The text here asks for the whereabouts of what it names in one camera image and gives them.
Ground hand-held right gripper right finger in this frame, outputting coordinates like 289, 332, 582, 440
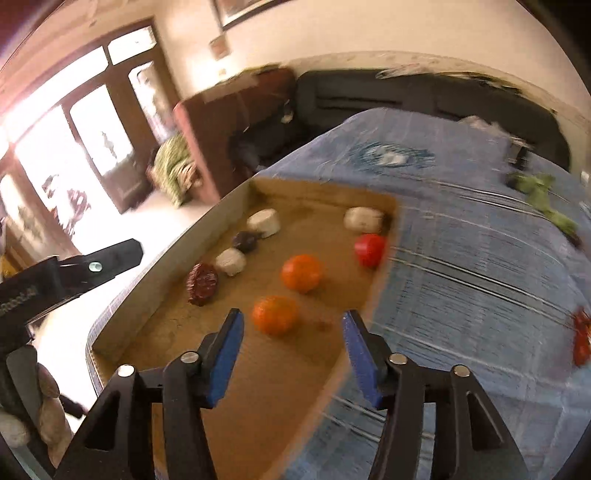
342, 310, 527, 480

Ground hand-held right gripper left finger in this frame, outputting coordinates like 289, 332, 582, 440
55, 308, 245, 480

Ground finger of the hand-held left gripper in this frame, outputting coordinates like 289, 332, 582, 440
58, 239, 144, 301

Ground cardboard box tray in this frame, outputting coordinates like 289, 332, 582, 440
90, 178, 400, 480

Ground orange mandarin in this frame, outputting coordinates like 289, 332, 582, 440
252, 295, 300, 336
573, 325, 591, 367
281, 255, 324, 293

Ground large wrinkled red date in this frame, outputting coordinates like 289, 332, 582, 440
187, 263, 219, 306

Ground white cylindrical chunk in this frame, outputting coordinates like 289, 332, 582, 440
344, 206, 387, 234
215, 248, 247, 277
246, 209, 281, 239

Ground red tomato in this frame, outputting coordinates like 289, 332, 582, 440
354, 233, 387, 269

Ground small dark purple fruit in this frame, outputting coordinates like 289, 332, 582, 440
232, 231, 262, 254

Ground person's left hand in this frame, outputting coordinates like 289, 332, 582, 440
0, 362, 75, 467

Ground green patterned cloth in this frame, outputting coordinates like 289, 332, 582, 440
148, 134, 204, 206

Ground brown wooden cabinet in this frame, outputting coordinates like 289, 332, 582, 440
173, 67, 296, 204

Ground wooden glass door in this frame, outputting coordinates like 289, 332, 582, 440
0, 18, 181, 259

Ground green bean pods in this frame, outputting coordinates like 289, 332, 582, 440
508, 173, 583, 245

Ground black electronic device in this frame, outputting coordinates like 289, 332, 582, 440
508, 141, 532, 169

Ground dark sofa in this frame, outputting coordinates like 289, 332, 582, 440
231, 69, 571, 171

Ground framed wall picture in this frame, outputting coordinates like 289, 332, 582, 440
212, 0, 296, 31

